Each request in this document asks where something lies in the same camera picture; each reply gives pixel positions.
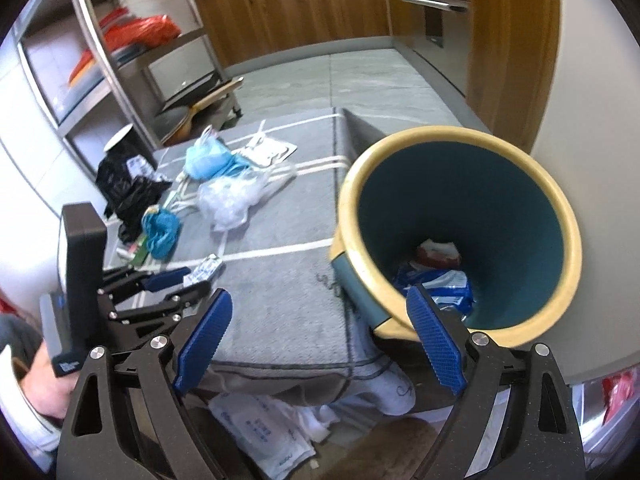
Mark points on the stainless steel oven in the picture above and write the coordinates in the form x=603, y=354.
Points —
x=440, y=20

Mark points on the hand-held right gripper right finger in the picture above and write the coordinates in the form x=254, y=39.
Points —
x=435, y=340

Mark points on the teal plastic bag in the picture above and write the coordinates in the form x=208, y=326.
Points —
x=160, y=232

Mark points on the grey striped table cloth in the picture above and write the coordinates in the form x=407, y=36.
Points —
x=280, y=310

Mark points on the red white package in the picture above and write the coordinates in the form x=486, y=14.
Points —
x=616, y=395

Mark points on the red plastic bag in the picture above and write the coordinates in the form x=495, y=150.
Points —
x=142, y=30

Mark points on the wooden kitchen cabinets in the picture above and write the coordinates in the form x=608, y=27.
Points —
x=300, y=5

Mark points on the black plastic bag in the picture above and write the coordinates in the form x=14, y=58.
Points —
x=122, y=187

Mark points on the small blue white sachet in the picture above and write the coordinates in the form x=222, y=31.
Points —
x=204, y=270

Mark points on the stainless steel shelf rack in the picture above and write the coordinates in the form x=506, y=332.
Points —
x=100, y=45

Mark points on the tall wooden cabinet panel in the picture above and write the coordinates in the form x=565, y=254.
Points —
x=510, y=50

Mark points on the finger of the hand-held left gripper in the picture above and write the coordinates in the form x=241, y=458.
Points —
x=165, y=278
x=192, y=291

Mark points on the person's left hand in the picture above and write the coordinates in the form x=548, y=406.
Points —
x=42, y=387

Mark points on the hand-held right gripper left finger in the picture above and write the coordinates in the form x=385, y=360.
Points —
x=205, y=340

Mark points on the red white wrapper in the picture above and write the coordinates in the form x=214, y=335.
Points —
x=437, y=254

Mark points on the orange board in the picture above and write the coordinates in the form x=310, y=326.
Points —
x=85, y=67

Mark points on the white plastic bags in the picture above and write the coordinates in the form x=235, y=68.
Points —
x=260, y=430

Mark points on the clear plastic bag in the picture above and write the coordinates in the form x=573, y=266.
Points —
x=227, y=197

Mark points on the person's left forearm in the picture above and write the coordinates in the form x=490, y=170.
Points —
x=20, y=425

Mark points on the yellow teal waste bin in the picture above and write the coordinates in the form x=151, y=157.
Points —
x=475, y=200

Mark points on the black mug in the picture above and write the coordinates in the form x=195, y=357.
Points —
x=119, y=137

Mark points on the flat silver foil packet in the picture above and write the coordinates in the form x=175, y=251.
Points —
x=267, y=150

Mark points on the black frying pan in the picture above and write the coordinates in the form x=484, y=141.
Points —
x=172, y=125

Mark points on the blue face mask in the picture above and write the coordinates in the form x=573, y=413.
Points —
x=210, y=160

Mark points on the red flat board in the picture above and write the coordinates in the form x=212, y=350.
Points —
x=4, y=306

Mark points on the blue white snack packet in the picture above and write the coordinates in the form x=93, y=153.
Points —
x=445, y=282

